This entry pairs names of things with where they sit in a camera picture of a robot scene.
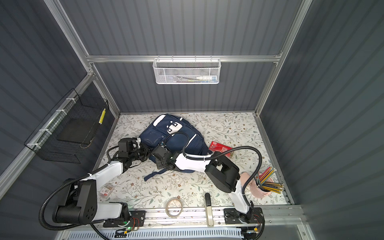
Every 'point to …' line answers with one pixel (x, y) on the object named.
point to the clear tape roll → (167, 204)
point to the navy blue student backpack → (166, 124)
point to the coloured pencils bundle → (262, 183)
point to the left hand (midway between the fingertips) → (156, 147)
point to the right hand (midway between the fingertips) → (161, 161)
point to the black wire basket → (64, 134)
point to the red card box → (217, 147)
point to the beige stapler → (209, 215)
